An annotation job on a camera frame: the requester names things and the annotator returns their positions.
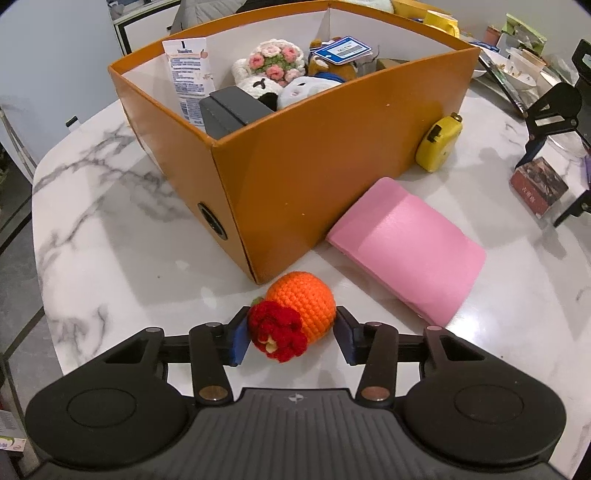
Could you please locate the white plush with black beret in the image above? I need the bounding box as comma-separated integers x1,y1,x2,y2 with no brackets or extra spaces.
259,74,345,112

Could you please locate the pink foam pad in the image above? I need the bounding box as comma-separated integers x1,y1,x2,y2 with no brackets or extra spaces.
325,176,488,328

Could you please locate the black garment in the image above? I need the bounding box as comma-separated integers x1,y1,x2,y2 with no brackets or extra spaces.
235,0,279,14

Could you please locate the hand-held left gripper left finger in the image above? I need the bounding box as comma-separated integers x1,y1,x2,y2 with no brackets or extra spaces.
104,305,253,403

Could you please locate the brown bear plush blue outfit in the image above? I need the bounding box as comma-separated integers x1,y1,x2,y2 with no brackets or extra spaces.
307,36,376,85

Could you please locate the yellow tape measure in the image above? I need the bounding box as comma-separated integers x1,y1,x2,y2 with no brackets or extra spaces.
416,112,464,173

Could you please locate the grey padded jacket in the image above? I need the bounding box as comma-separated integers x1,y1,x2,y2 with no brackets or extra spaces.
170,0,246,36

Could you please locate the orange cardboard box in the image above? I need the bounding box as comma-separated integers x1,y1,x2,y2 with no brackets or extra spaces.
108,0,482,285

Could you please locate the green printed box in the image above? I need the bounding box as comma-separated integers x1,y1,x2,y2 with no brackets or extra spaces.
501,14,548,52

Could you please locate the orange crochet fruit red flower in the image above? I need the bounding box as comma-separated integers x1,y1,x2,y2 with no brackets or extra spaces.
248,271,337,363

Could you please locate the white lotion tube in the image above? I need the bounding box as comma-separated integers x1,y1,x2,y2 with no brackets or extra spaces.
163,38,217,130

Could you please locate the small dark printed card box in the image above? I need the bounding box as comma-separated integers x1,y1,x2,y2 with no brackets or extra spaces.
510,157,570,220

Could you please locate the white crochet rabbit with bouquet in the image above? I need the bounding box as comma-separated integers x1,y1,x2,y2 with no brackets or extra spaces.
231,39,311,100

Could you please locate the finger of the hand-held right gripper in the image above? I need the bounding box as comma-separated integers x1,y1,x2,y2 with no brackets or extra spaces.
515,83,583,169
551,156,591,228

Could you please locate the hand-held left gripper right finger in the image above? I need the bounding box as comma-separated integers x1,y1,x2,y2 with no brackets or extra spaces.
335,305,491,403

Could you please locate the black smartphone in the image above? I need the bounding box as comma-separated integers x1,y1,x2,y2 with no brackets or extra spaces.
480,48,530,119

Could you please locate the grey textured box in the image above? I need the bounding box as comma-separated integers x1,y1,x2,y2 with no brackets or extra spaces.
198,88,274,139

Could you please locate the yellow mug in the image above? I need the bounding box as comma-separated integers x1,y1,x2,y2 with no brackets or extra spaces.
422,10,461,38

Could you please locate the white ceramic bowl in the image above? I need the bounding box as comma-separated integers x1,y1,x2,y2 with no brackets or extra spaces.
505,46,539,91

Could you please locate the white toothpaste carton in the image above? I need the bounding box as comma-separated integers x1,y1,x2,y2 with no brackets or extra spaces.
0,408,29,456

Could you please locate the yellow bowl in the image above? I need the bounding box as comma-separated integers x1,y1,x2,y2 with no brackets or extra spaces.
392,0,454,17

